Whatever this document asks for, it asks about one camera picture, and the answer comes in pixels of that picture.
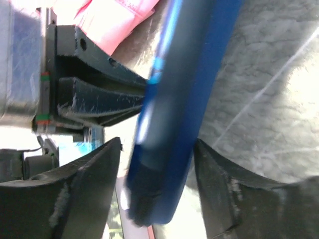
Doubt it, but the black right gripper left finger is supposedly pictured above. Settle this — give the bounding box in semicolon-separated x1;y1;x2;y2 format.
0;137;122;239

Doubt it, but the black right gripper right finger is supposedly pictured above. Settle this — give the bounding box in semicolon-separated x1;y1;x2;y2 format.
194;140;319;239

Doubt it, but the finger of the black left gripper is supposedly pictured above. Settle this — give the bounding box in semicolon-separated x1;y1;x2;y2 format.
57;77;144;124
56;25;146;87

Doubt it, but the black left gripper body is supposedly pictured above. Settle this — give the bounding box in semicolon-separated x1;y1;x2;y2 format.
0;0;59;182

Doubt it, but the pink school backpack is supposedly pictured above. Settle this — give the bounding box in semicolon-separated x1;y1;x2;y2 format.
52;0;158;55

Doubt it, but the blue pencil case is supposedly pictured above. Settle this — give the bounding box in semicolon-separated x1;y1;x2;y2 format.
126;0;242;227

